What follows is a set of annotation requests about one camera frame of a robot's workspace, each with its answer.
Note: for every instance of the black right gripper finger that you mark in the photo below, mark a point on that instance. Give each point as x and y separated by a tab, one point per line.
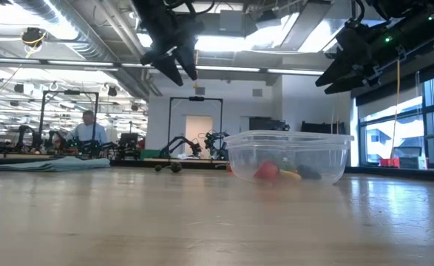
349	86
340	74

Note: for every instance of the teal folded cloth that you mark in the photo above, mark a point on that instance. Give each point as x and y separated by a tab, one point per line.
54	164

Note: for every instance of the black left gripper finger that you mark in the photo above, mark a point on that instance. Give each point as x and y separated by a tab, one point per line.
190	63
170	68

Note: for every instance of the round black ceiling device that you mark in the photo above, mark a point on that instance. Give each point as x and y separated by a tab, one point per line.
33	37

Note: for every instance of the small blackberry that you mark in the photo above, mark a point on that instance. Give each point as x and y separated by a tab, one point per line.
158	168

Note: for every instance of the large glass window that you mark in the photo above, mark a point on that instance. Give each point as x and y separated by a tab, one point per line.
397	129

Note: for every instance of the clear plastic tupperware container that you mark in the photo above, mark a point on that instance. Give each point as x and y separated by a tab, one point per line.
312	147

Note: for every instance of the black cabinet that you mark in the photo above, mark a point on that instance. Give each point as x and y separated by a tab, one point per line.
268	123
324	125

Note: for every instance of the person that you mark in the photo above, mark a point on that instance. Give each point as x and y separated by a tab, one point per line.
87	133

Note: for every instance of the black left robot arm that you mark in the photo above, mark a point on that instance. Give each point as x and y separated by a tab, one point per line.
157	14

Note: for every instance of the ceiling light strip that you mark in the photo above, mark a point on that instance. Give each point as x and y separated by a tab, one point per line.
220	68

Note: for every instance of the red bin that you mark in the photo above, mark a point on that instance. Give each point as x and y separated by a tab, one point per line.
389	162

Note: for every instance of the green box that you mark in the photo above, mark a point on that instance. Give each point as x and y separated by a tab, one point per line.
151	154

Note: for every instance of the yellow banana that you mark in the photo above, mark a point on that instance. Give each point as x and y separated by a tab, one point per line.
290	176

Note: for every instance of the grey wall box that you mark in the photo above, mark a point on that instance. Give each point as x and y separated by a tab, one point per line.
200	91
257	92

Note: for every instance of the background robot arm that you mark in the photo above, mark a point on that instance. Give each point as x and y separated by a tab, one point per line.
179	144
214	142

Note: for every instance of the black office chair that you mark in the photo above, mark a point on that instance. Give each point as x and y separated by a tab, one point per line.
128	142

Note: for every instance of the black gantry frame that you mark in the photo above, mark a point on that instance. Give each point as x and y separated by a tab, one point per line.
41	118
169	122

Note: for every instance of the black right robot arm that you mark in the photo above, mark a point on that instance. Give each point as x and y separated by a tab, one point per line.
416	26

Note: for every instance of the rectangular metal air duct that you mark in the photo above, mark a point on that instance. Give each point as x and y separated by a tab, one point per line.
312	29

